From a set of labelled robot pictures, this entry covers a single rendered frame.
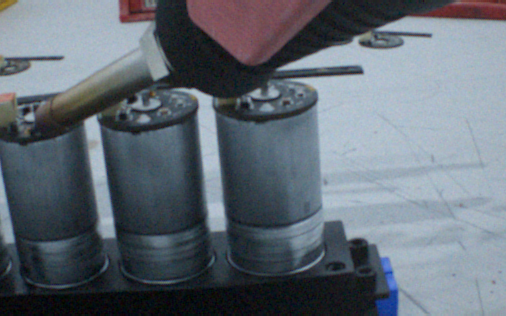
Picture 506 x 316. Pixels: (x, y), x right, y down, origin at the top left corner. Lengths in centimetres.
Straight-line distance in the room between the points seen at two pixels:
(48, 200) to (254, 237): 5
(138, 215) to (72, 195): 2
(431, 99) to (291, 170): 19
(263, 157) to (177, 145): 2
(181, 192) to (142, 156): 1
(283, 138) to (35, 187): 6
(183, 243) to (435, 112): 19
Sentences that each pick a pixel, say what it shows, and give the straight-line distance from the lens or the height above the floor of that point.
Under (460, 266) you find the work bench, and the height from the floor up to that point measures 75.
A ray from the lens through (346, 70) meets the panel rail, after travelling 24.
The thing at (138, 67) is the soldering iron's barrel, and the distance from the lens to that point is 17.
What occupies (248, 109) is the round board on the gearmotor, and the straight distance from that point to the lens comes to 22.
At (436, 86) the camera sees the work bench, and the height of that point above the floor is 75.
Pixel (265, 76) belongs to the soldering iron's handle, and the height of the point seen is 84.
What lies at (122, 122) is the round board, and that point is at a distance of 22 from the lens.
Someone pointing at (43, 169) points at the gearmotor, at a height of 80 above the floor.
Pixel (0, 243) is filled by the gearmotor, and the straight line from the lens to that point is 24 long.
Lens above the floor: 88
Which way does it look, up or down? 23 degrees down
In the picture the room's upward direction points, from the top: 5 degrees counter-clockwise
